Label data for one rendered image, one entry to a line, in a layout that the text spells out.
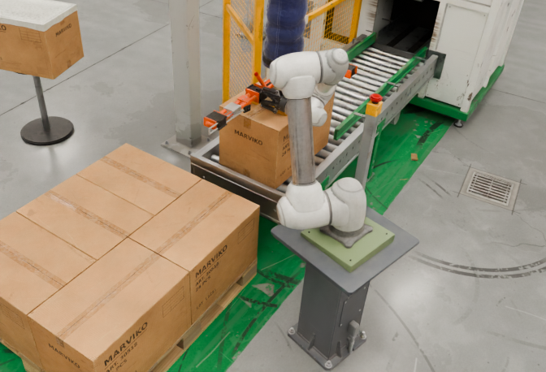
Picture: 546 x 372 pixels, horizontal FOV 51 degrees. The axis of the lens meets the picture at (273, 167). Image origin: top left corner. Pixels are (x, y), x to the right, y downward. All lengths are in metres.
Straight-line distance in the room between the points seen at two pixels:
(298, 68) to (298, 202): 0.56
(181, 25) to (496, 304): 2.66
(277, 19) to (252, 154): 0.75
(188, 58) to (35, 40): 1.01
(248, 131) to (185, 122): 1.33
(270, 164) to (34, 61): 1.92
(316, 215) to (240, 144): 0.90
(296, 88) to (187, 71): 1.94
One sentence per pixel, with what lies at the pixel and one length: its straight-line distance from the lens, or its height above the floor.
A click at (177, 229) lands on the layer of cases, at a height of 0.54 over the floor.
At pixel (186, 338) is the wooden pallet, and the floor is 0.09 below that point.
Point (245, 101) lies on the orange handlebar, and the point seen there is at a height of 1.09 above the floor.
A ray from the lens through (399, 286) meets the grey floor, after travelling 3.55.
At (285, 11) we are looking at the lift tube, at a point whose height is 1.49.
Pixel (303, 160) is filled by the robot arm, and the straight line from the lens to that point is 2.37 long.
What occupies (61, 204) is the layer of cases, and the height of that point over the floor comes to 0.54.
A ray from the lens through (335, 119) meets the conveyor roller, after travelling 3.94.
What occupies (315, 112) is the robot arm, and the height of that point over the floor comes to 1.12.
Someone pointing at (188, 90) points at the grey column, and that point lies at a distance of 4.19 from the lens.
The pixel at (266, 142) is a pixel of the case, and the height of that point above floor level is 0.84.
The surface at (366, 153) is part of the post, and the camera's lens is 3.36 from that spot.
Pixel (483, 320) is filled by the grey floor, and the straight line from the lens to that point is 3.55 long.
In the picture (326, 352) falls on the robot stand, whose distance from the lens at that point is 3.08.
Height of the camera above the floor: 2.54
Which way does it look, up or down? 36 degrees down
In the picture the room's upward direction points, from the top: 4 degrees clockwise
